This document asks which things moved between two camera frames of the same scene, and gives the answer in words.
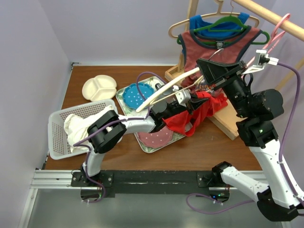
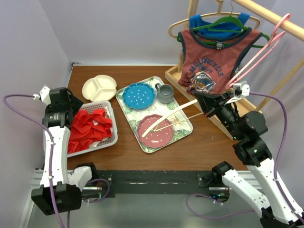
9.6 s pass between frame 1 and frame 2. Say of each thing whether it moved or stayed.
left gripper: moved
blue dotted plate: stayed
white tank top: moved
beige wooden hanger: stayed
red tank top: moved
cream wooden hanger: moved
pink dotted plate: stayed
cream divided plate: stayed
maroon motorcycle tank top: stayed
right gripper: moved
